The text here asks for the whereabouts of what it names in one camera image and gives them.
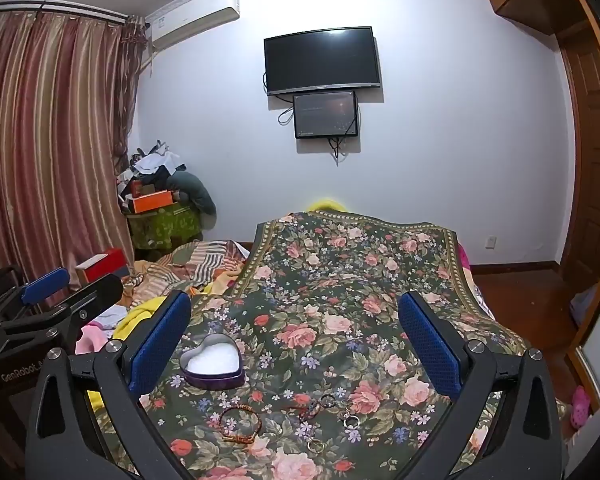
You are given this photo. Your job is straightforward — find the orange shoe box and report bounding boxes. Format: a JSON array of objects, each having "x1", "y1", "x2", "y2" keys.
[{"x1": 130, "y1": 190, "x2": 173, "y2": 214}]

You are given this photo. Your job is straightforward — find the striped red curtain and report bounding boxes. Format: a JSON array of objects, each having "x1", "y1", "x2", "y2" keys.
[{"x1": 0, "y1": 11, "x2": 147, "y2": 278}]

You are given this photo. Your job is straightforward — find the floral green bedspread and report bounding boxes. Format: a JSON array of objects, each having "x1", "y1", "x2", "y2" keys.
[{"x1": 86, "y1": 210, "x2": 567, "y2": 480}]

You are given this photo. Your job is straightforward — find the pink toy on floor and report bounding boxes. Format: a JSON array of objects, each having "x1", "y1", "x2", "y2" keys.
[{"x1": 570, "y1": 386, "x2": 591, "y2": 430}]

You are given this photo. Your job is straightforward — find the black wall television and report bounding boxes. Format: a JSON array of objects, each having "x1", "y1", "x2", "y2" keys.
[{"x1": 263, "y1": 26, "x2": 381, "y2": 96}]

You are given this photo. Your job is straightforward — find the brown wooden door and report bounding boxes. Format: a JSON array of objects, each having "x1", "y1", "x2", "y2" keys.
[{"x1": 558, "y1": 22, "x2": 600, "y2": 292}]

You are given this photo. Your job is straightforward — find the small black wall monitor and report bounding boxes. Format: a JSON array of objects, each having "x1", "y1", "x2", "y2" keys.
[{"x1": 292, "y1": 90, "x2": 358, "y2": 140}]

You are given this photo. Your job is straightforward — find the white air conditioner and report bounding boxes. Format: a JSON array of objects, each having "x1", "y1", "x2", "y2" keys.
[{"x1": 148, "y1": 0, "x2": 240, "y2": 52}]

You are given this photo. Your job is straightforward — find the green patterned box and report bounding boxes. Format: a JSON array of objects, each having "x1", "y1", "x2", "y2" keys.
[{"x1": 126, "y1": 204, "x2": 201, "y2": 250}]

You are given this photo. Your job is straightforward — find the brown braided bracelet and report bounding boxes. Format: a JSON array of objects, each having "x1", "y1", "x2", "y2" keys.
[{"x1": 217, "y1": 404, "x2": 264, "y2": 446}]

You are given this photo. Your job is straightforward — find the striped patchwork quilt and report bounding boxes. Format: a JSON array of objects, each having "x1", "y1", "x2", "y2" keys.
[{"x1": 121, "y1": 240, "x2": 250, "y2": 307}]

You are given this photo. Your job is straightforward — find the purple heart-shaped tin box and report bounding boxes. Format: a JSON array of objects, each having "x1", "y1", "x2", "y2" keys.
[{"x1": 180, "y1": 334, "x2": 246, "y2": 391}]

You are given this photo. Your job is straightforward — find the yellow fleece blanket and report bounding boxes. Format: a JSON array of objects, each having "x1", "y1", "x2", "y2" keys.
[{"x1": 86, "y1": 294, "x2": 169, "y2": 411}]

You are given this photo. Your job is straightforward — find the red and white box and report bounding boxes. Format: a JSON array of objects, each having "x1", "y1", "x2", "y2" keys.
[{"x1": 76, "y1": 248, "x2": 129, "y2": 286}]

